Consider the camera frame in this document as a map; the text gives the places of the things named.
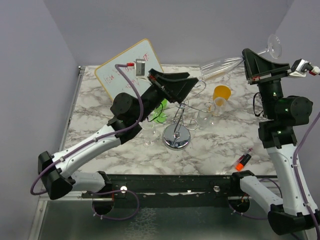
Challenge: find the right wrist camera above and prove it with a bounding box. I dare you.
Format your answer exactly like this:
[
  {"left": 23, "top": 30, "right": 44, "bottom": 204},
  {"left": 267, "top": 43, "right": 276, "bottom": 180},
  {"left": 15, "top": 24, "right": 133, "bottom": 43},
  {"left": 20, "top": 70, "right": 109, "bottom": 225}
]
[{"left": 288, "top": 58, "right": 320, "bottom": 78}]

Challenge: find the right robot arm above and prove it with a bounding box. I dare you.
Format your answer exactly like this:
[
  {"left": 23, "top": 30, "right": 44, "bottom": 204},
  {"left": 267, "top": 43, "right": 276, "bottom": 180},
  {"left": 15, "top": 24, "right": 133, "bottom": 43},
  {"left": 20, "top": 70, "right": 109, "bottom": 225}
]
[{"left": 229, "top": 48, "right": 320, "bottom": 239}]

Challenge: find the orange black marker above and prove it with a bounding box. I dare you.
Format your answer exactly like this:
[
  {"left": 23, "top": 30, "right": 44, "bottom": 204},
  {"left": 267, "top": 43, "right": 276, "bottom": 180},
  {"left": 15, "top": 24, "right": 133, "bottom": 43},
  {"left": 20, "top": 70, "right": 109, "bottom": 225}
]
[{"left": 235, "top": 154, "right": 252, "bottom": 172}]

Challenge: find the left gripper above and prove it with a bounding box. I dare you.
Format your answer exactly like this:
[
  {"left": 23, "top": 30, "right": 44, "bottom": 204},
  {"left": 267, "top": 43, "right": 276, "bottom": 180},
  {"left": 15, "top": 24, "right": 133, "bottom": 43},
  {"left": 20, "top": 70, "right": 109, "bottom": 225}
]
[{"left": 136, "top": 68, "right": 199, "bottom": 123}]

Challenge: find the orange plastic cup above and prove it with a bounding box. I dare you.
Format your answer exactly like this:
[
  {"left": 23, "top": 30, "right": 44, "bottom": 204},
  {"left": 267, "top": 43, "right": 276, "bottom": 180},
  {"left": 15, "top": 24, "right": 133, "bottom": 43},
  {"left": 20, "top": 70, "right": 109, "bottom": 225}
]
[{"left": 212, "top": 85, "right": 232, "bottom": 101}]

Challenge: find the clear wine glass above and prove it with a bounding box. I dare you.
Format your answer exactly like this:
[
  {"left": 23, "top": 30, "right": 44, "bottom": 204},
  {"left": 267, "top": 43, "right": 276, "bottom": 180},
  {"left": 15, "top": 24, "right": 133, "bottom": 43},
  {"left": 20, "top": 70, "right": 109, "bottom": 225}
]
[
  {"left": 141, "top": 121, "right": 157, "bottom": 147},
  {"left": 199, "top": 34, "right": 282, "bottom": 80}
]

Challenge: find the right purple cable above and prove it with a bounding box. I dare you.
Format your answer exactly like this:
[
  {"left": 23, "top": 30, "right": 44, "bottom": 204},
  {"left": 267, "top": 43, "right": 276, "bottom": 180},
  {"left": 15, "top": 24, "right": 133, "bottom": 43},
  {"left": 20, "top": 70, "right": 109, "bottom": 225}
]
[{"left": 293, "top": 69, "right": 320, "bottom": 240}]

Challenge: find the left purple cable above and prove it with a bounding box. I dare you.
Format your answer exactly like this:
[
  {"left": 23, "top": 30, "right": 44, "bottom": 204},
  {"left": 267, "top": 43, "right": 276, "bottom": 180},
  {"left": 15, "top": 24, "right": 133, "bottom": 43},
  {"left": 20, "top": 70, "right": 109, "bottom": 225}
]
[{"left": 29, "top": 63, "right": 145, "bottom": 196}]

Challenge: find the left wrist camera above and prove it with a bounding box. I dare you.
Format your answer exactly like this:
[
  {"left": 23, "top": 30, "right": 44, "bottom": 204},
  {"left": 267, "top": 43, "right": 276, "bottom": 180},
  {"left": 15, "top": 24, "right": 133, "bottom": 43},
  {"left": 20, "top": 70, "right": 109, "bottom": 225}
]
[{"left": 126, "top": 58, "right": 147, "bottom": 81}]

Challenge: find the green plastic goblet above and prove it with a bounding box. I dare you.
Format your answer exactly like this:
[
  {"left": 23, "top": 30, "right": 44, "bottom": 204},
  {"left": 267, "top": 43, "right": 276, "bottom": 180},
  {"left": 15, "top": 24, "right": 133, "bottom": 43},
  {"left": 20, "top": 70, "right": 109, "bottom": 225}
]
[{"left": 151, "top": 99, "right": 168, "bottom": 124}]

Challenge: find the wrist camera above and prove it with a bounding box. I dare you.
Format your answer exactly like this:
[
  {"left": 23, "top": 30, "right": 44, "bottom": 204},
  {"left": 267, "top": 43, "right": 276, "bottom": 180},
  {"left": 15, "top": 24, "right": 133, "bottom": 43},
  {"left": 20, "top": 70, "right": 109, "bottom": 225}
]
[
  {"left": 288, "top": 58, "right": 320, "bottom": 78},
  {"left": 126, "top": 58, "right": 147, "bottom": 81}
]

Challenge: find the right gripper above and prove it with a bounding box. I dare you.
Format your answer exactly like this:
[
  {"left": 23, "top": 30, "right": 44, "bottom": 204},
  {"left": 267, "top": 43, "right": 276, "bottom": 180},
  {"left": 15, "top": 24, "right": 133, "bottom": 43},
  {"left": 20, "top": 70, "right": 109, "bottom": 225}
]
[{"left": 243, "top": 48, "right": 293, "bottom": 119}]

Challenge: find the small whiteboard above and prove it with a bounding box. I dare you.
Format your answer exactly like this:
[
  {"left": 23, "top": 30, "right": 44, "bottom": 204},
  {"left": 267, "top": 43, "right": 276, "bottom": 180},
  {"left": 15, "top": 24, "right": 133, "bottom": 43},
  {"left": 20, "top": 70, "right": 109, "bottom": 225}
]
[{"left": 94, "top": 38, "right": 163, "bottom": 100}]

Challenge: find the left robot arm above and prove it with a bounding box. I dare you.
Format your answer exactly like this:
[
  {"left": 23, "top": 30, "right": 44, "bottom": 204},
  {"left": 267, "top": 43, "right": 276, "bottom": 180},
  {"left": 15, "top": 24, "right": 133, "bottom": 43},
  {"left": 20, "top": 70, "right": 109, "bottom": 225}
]
[{"left": 38, "top": 68, "right": 199, "bottom": 200}]

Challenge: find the purple cable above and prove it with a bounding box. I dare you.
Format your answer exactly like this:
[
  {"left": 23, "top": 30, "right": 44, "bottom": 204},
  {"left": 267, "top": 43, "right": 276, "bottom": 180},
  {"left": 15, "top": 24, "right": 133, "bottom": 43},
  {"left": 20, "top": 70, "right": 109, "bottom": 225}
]
[
  {"left": 293, "top": 69, "right": 320, "bottom": 240},
  {"left": 29, "top": 63, "right": 145, "bottom": 196}
]

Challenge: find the red pen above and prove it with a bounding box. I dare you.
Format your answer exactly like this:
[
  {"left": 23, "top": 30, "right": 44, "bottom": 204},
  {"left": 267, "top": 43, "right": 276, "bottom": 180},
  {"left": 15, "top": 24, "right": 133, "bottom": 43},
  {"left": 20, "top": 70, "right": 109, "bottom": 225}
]
[{"left": 232, "top": 147, "right": 253, "bottom": 167}]

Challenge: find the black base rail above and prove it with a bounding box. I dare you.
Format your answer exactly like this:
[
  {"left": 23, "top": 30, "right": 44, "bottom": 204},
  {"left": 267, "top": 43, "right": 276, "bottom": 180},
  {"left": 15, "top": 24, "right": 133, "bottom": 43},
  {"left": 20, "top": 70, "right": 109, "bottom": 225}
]
[{"left": 81, "top": 173, "right": 278, "bottom": 208}]

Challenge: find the chrome wine glass rack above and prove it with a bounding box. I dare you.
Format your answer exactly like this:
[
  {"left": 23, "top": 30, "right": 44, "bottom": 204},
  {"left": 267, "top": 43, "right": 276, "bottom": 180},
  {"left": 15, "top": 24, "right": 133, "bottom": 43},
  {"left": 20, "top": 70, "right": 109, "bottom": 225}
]
[{"left": 162, "top": 80, "right": 216, "bottom": 151}]

